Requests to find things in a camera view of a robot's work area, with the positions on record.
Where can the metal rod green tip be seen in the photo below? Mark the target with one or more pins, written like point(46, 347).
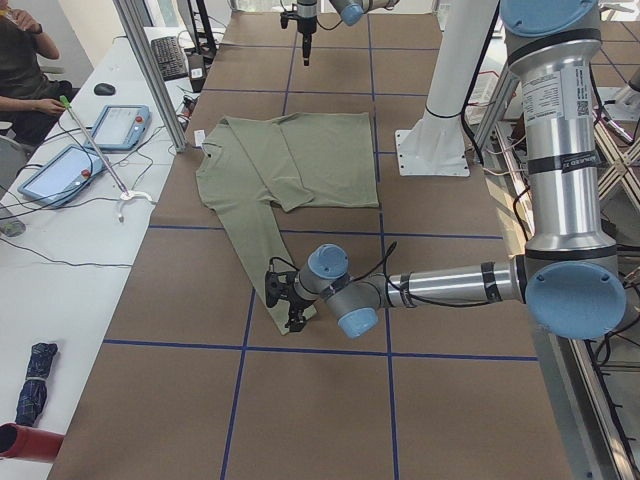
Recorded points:
point(127, 195)

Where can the aluminium frame post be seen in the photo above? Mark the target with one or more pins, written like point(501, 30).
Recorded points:
point(134, 30)

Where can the green long-sleeve shirt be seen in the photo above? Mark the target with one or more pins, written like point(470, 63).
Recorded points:
point(298, 160)

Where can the seated person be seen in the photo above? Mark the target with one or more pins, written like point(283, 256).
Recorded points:
point(30, 101)

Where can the black computer mouse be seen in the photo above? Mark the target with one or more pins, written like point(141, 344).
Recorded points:
point(104, 89)

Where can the blue teach pendant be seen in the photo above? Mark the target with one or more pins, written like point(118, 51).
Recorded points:
point(63, 177)
point(119, 128)

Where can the white shirt price tag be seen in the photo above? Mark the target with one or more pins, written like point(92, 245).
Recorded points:
point(199, 137)

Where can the black keyboard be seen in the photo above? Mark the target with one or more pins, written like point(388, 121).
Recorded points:
point(169, 57)

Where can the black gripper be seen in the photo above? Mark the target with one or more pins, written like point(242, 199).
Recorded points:
point(300, 301)
point(305, 25)

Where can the red cylinder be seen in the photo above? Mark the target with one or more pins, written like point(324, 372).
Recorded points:
point(29, 444)

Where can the far blue teach pendant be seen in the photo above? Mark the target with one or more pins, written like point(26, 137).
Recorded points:
point(119, 128)

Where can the near blue teach pendant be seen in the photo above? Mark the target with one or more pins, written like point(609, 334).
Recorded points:
point(63, 177)

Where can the white central pillar base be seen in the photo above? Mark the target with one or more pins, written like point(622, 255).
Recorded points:
point(435, 145)

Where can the folded dark blue umbrella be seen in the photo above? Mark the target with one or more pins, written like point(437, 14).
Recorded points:
point(33, 394)

